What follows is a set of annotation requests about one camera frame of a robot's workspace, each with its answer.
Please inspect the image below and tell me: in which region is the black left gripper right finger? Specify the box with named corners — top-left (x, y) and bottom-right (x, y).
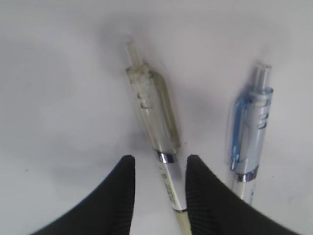
top-left (185, 155), bottom-right (295, 235)

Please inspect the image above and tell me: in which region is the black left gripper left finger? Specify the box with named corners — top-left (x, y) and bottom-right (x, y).
top-left (35, 155), bottom-right (135, 235)

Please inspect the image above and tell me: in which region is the blue barrel pen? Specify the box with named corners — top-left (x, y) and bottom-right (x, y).
top-left (229, 62), bottom-right (273, 204)

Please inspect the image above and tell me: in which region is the green barrel pen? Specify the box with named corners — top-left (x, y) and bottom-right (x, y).
top-left (126, 42), bottom-right (191, 235)

